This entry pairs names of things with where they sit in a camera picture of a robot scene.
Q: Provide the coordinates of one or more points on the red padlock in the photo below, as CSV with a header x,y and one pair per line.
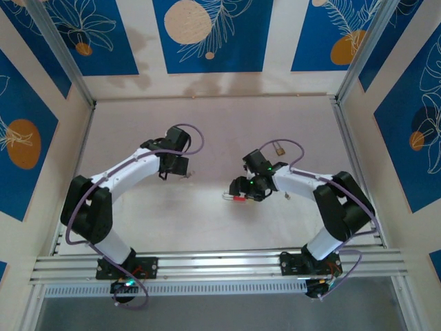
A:
x,y
238,198

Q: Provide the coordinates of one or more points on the brass padlock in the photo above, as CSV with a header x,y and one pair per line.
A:
x,y
280,150

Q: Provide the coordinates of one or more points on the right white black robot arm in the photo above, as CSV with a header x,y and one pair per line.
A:
x,y
296,186

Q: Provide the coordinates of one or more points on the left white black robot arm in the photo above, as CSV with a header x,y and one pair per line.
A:
x,y
134,172

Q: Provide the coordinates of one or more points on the black controller board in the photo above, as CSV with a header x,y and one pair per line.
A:
x,y
122,293
315,291

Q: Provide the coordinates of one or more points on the aluminium mounting rail frame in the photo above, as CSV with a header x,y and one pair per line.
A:
x,y
220,265

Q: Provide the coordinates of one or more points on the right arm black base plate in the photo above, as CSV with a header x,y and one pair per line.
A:
x,y
289,265

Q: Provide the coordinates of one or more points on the aluminium side rail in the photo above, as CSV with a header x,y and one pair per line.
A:
x,y
358,172
76,172

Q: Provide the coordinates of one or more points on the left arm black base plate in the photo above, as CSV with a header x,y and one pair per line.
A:
x,y
151,267

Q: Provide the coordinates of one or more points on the aluminium frame post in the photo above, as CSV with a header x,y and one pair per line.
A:
x,y
72,69
367,51

